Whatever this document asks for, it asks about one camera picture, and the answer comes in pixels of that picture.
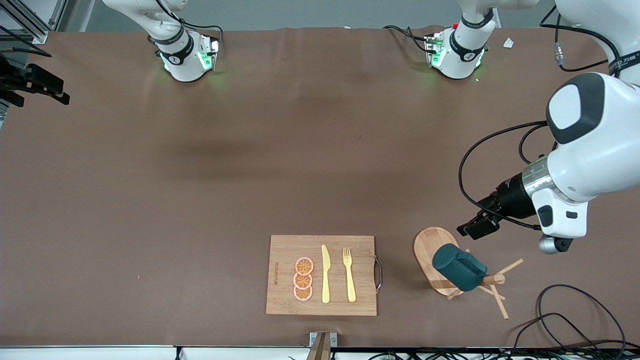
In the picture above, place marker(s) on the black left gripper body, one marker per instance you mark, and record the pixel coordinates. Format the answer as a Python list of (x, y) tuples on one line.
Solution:
[(511, 201)]

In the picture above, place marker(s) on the teal cup yellow inside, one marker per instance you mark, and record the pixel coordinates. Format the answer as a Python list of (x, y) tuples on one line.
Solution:
[(457, 270)]

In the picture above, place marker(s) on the white table edge ledge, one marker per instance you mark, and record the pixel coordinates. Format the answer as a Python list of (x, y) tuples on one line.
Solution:
[(100, 353)]

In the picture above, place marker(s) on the yellow plastic fork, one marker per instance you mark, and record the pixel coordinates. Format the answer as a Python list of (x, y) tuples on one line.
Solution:
[(351, 290)]

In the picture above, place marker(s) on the aluminium frame post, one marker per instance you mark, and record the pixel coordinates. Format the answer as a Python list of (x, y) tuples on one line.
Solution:
[(59, 12), (30, 22)]

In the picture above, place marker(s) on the wooden cup rack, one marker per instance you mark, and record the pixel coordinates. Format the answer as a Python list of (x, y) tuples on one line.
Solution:
[(430, 247)]

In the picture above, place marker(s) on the yellow plastic knife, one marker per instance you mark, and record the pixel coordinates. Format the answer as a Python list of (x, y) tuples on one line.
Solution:
[(325, 280)]

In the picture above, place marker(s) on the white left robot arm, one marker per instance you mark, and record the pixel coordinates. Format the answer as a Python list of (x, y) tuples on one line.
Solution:
[(600, 150)]

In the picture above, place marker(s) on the orange slice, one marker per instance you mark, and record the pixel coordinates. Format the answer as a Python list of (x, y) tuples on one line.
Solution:
[(302, 281), (304, 265)]

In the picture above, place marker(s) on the aluminium camera mount post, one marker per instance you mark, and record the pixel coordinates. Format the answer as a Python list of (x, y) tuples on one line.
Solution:
[(322, 350)]

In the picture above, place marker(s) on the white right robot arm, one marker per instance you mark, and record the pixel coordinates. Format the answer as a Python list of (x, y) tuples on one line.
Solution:
[(185, 65)]

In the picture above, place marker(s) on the white paper scrap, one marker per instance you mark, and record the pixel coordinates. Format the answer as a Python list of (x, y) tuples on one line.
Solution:
[(508, 43)]

